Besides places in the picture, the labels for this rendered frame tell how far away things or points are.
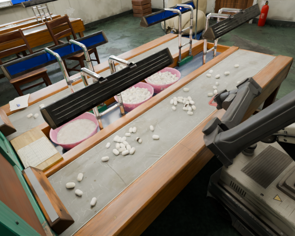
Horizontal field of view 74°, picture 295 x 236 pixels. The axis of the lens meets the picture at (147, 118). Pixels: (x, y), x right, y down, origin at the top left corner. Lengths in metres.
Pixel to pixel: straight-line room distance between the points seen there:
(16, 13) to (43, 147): 4.89
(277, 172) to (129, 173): 0.83
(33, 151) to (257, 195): 1.14
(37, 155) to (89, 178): 0.30
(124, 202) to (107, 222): 0.09
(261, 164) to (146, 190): 0.75
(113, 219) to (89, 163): 0.31
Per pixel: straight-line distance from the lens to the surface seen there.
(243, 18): 1.58
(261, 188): 1.23
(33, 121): 1.39
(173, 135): 1.01
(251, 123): 0.50
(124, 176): 0.88
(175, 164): 0.86
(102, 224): 0.78
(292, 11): 5.36
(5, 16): 5.75
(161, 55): 0.94
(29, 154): 1.11
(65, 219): 0.75
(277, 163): 1.36
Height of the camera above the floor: 1.46
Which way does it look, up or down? 40 degrees down
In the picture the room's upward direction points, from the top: 7 degrees counter-clockwise
